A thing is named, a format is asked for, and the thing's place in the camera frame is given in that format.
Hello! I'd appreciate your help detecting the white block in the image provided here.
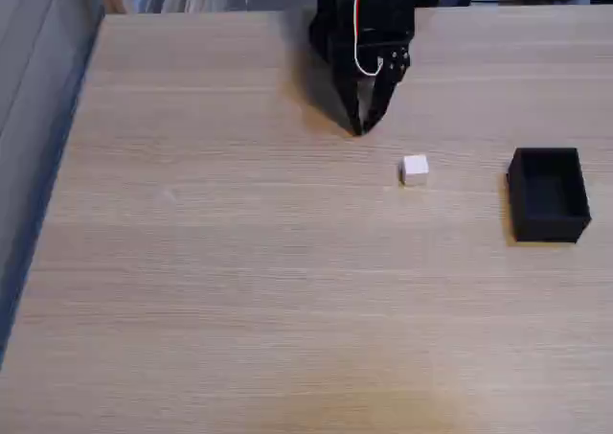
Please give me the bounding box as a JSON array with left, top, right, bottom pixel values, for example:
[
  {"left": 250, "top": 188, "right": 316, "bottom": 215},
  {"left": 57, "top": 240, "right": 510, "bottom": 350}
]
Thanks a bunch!
[{"left": 397, "top": 153, "right": 430, "bottom": 188}]

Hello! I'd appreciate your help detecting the black open box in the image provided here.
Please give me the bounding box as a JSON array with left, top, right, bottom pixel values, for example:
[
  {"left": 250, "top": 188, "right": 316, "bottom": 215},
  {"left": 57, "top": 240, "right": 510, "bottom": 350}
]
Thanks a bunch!
[{"left": 506, "top": 147, "right": 593, "bottom": 244}]

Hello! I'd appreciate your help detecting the white and red cable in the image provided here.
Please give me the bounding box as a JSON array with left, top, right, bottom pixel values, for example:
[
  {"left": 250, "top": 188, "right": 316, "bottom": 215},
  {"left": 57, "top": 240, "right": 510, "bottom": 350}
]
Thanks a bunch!
[{"left": 352, "top": 0, "right": 390, "bottom": 78}]

